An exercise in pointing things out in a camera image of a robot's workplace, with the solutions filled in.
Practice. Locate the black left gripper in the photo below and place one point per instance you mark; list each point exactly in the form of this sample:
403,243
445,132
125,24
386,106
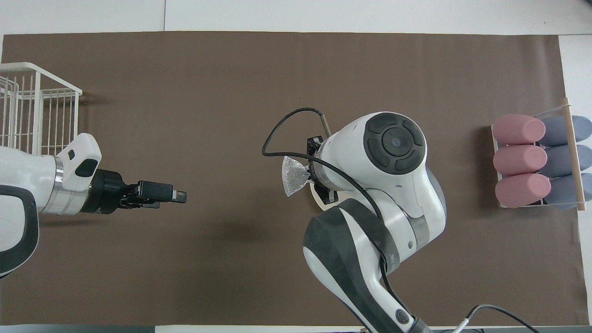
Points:
152,192

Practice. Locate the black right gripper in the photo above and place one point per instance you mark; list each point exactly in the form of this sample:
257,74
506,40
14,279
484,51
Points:
330,196

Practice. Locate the silver mesh sponge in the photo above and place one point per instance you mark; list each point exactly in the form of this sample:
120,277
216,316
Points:
293,175

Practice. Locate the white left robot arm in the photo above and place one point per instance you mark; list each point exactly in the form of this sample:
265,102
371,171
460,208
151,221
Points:
27,180

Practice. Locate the cream round plate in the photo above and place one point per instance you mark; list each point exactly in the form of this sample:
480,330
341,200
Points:
320,203

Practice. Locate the brown table mat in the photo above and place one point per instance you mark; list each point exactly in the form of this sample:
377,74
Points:
185,277

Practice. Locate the pink cup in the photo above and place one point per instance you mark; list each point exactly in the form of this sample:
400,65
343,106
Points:
518,129
522,190
520,160

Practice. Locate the blue cup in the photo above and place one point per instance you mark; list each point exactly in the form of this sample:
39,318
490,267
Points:
585,160
583,129
562,192

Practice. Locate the cup holder with wooden bar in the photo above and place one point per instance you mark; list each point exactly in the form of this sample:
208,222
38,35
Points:
573,162

